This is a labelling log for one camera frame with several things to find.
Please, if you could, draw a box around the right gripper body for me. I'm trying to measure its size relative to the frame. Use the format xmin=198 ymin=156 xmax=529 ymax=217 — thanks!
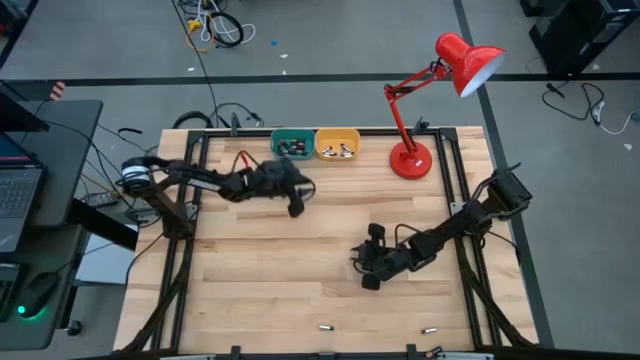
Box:
xmin=372 ymin=239 xmax=421 ymax=281

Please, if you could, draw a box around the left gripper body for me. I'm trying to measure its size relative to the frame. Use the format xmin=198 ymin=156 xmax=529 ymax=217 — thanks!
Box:
xmin=247 ymin=159 xmax=304 ymax=196

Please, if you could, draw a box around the teal plastic bin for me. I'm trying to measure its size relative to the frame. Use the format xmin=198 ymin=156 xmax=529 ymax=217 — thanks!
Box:
xmin=269 ymin=128 xmax=317 ymax=162

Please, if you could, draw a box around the yellow plastic bin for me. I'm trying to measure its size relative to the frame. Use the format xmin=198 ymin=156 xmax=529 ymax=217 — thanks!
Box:
xmin=315 ymin=128 xmax=362 ymax=162

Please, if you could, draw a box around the black power strip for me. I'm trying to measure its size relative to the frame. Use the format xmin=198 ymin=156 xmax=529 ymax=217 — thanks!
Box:
xmin=82 ymin=191 xmax=121 ymax=209

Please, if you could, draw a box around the light grey box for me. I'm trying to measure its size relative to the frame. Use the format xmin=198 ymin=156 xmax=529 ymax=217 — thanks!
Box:
xmin=74 ymin=233 xmax=140 ymax=286

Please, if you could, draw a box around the red desk lamp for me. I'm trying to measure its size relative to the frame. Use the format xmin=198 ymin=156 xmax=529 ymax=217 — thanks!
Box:
xmin=383 ymin=32 xmax=507 ymax=181

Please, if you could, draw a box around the black side desk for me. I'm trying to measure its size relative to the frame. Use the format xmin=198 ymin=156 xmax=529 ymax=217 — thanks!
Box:
xmin=0 ymin=98 xmax=105 ymax=351

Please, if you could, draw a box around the dark laptop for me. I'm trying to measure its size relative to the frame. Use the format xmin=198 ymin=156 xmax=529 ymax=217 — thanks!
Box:
xmin=0 ymin=132 xmax=50 ymax=254

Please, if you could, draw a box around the black computer mouse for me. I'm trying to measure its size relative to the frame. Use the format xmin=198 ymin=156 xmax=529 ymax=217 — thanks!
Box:
xmin=17 ymin=271 xmax=62 ymax=320

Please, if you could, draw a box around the black monitor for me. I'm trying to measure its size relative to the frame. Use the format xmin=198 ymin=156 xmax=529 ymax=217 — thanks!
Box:
xmin=0 ymin=82 xmax=51 ymax=134

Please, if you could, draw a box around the black computer tower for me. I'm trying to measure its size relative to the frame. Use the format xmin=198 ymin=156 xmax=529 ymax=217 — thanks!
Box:
xmin=528 ymin=0 xmax=640 ymax=77

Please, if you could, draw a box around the thick black cable loop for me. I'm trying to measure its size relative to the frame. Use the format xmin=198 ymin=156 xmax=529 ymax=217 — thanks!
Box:
xmin=172 ymin=110 xmax=214 ymax=130

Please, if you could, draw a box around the black coiled floor cable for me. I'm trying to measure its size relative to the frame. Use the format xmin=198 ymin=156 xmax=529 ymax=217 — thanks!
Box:
xmin=208 ymin=10 xmax=246 ymax=49

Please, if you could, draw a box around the long thin black cable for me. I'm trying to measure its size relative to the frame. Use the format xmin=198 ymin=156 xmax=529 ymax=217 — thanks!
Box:
xmin=171 ymin=0 xmax=222 ymax=127

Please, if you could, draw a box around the short black cable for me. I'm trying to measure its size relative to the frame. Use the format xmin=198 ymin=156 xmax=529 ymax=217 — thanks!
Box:
xmin=117 ymin=127 xmax=145 ymax=144

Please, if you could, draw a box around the white coiled floor cable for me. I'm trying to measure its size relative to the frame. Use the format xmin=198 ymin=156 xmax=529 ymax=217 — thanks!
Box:
xmin=197 ymin=0 xmax=257 ymax=46

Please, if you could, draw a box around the yellow floor cable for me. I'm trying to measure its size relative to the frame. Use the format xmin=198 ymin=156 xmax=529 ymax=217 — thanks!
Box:
xmin=185 ymin=18 xmax=216 ymax=54

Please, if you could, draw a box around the black floor cable with plug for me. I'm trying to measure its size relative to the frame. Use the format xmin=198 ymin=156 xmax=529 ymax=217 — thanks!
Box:
xmin=542 ymin=81 xmax=607 ymax=122

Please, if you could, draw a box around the white floor cable with plug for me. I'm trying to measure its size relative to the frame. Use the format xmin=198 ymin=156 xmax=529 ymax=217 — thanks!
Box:
xmin=591 ymin=100 xmax=640 ymax=136

